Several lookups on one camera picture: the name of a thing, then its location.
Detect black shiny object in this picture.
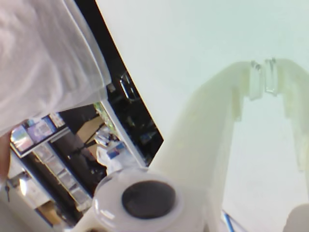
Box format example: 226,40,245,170
119,72,139,101

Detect display board with cards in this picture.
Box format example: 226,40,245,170
9,113,71,158

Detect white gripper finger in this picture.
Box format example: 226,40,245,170
264,57,309,232
72,60,263,232

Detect rack of clear drawers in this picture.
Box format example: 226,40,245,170
33,144,94,213

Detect brown cardboard panel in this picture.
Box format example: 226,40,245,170
77,118,108,145

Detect white plastic bag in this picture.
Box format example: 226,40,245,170
95,139,137,174

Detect plastic googly eye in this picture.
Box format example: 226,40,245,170
93,169,184,230

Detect white pillar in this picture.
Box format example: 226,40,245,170
99,101,145,170

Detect bare person forearm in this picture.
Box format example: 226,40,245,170
0,134,12,180

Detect blue cable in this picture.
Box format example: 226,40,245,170
221,209,242,232

